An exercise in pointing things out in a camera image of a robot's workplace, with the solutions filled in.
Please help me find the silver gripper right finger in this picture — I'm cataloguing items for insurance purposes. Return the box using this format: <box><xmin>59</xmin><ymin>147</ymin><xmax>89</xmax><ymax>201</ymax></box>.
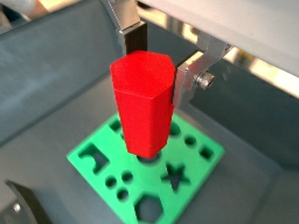
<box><xmin>173</xmin><ymin>31</ymin><xmax>230</xmax><ymax>108</ymax></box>

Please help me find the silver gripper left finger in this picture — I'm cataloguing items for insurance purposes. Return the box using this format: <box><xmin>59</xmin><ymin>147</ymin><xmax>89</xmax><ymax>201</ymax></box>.
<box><xmin>102</xmin><ymin>0</ymin><xmax>147</xmax><ymax>55</ymax></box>

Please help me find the red hexagonal prism block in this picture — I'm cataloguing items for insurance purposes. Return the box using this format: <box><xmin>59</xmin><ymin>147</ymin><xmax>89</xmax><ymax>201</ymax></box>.
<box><xmin>110</xmin><ymin>51</ymin><xmax>175</xmax><ymax>158</ymax></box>

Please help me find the green shape sorter board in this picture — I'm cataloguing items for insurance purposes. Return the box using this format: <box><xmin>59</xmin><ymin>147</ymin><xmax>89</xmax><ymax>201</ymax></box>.
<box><xmin>69</xmin><ymin>115</ymin><xmax>225</xmax><ymax>224</ymax></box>

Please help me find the dark grey round fixture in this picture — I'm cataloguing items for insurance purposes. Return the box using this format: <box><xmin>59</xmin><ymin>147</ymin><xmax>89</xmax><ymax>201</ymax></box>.
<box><xmin>0</xmin><ymin>180</ymin><xmax>53</xmax><ymax>224</ymax></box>

